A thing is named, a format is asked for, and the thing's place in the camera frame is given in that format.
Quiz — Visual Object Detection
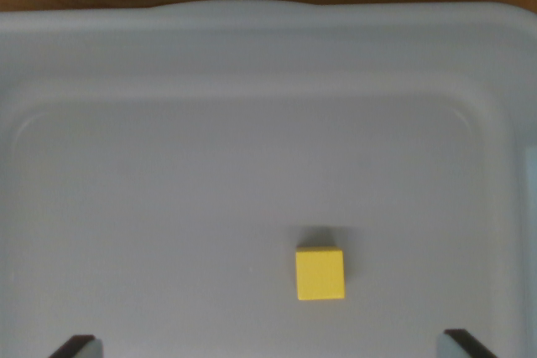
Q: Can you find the grey plastic bin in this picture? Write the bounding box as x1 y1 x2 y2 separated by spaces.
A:
0 0 537 358

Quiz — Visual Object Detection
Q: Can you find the yellow cube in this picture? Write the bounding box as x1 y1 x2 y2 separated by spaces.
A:
295 246 347 302

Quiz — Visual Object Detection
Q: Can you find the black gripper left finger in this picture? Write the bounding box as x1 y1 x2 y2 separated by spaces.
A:
48 334 104 358

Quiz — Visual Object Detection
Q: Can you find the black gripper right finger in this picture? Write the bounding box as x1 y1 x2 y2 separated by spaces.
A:
435 328 500 358

